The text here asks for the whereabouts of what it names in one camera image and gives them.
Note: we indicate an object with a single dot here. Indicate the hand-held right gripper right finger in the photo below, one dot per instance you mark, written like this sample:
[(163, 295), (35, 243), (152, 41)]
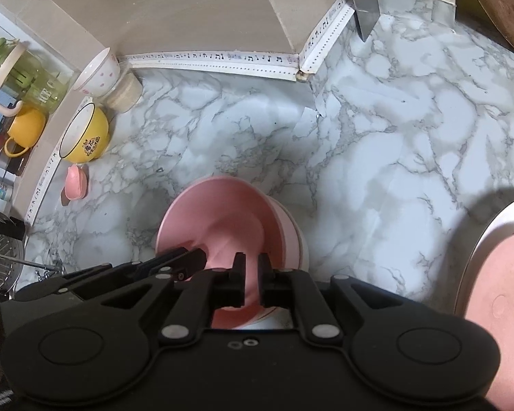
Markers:
[(265, 282)]

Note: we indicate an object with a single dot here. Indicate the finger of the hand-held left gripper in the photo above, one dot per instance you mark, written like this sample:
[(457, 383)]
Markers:
[(184, 261)]

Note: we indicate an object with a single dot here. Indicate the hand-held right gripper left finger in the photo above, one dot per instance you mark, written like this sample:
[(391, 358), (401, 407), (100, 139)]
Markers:
[(239, 278)]

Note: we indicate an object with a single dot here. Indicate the cream bowl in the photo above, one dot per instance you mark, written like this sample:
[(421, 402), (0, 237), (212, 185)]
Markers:
[(293, 239)]

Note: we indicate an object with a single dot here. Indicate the pink bowl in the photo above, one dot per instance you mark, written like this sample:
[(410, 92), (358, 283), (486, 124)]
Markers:
[(214, 209)]

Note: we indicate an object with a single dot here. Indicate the white round plate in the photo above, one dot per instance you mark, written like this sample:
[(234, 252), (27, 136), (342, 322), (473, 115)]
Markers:
[(497, 218)]

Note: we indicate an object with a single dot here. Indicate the pink fish-shaped divided plate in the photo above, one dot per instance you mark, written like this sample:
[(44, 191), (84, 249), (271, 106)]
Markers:
[(509, 287)]

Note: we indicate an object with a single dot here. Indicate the yellow printed bowl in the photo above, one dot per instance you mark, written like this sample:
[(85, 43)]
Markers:
[(92, 141)]

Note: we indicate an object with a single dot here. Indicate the yellow mug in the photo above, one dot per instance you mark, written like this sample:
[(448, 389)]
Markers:
[(25, 126)]

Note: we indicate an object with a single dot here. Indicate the beige container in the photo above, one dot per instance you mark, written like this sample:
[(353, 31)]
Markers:
[(126, 92)]

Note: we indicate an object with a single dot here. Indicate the white dotted bowl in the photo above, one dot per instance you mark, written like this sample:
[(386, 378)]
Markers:
[(103, 75)]

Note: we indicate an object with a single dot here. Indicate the music note trim tape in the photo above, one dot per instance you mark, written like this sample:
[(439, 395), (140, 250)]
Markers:
[(218, 58)]

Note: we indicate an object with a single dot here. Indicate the green water bottle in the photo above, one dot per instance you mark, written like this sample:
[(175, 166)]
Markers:
[(30, 81)]

